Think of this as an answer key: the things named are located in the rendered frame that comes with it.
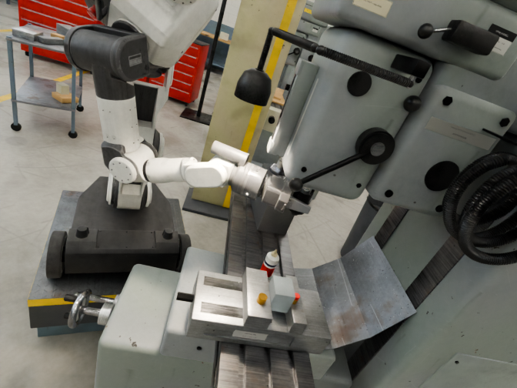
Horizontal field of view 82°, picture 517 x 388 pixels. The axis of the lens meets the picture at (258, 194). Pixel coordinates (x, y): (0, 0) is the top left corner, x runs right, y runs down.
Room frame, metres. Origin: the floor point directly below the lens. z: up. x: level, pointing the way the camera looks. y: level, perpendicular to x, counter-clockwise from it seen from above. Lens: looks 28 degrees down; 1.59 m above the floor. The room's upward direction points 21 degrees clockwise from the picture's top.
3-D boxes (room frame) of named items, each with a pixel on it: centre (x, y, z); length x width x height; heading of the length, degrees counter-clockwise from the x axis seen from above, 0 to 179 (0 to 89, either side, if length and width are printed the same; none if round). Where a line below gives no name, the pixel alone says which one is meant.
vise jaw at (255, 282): (0.54, -0.09, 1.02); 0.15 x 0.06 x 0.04; 14
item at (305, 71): (0.68, 0.00, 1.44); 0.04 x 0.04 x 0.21; 12
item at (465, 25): (0.58, -0.20, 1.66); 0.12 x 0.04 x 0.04; 102
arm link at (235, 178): (0.72, 0.10, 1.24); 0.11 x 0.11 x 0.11; 87
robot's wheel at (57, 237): (0.86, 0.71, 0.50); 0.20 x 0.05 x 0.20; 30
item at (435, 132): (0.74, -0.30, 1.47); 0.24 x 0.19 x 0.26; 12
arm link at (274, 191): (0.71, -0.02, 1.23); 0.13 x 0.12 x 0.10; 177
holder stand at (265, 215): (1.06, -0.06, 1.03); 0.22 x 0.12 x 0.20; 19
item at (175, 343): (0.70, -0.11, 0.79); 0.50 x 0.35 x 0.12; 102
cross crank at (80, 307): (0.60, 0.38, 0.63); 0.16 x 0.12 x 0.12; 102
